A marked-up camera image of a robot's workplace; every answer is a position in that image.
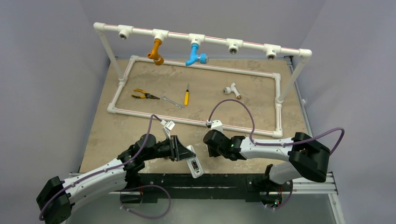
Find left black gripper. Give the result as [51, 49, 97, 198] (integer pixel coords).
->
[142, 135, 195, 161]

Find white AC remote control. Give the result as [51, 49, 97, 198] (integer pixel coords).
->
[186, 156, 204, 179]

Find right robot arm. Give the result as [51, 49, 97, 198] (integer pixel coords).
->
[203, 130, 331, 190]

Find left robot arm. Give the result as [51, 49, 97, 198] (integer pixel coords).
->
[36, 134, 196, 224]

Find small silver wrench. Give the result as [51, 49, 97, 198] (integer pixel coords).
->
[162, 96, 184, 109]

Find white plastic faucet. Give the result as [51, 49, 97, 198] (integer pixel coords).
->
[223, 83, 241, 100]

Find blue plastic faucet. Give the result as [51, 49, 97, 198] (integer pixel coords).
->
[185, 43, 209, 66]

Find orange plastic faucet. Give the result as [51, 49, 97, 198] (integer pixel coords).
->
[147, 39, 164, 65]

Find aluminium table frame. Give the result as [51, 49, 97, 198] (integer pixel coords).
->
[64, 56, 337, 210]

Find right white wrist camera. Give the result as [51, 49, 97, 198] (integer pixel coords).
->
[206, 119, 223, 132]

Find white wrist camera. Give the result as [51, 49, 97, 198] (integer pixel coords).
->
[161, 119, 175, 139]
[206, 119, 223, 132]

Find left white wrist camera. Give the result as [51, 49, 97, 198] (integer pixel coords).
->
[161, 119, 175, 139]

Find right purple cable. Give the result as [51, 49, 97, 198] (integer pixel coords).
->
[206, 98, 345, 211]

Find purple cable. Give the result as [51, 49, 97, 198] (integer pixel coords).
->
[206, 98, 345, 211]
[38, 114, 173, 221]

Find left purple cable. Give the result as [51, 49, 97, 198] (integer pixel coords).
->
[38, 114, 173, 221]

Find yellow handled screwdriver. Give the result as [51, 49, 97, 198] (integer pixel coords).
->
[184, 84, 190, 106]

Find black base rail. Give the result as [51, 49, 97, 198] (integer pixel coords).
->
[119, 174, 292, 207]

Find yellow handled pliers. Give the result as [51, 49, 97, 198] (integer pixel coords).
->
[131, 88, 160, 99]

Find white PVC pipe frame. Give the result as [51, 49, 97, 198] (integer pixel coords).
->
[93, 22, 312, 138]

